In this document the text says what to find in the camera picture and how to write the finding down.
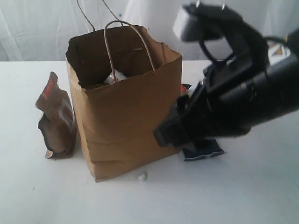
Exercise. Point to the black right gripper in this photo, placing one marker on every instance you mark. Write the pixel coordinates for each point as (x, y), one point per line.
(234, 96)

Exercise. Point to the small white pebble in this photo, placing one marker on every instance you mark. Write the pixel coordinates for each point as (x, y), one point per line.
(143, 176)

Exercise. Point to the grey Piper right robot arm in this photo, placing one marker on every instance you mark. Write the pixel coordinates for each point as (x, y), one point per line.
(284, 77)

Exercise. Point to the spaghetti pasta packet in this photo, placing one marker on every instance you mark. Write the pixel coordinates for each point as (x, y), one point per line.
(205, 149)

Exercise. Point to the brown pouch with orange label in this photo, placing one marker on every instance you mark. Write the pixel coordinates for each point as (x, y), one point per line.
(58, 123)

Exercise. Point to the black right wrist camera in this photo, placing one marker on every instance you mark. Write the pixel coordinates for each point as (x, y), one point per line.
(200, 21)

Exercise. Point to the white backdrop curtain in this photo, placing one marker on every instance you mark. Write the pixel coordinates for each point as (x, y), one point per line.
(39, 30)

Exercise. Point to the brown paper bag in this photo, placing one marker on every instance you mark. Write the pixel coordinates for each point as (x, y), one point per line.
(116, 121)

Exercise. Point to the small white blue carton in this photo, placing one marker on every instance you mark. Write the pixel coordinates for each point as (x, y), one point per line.
(114, 77)

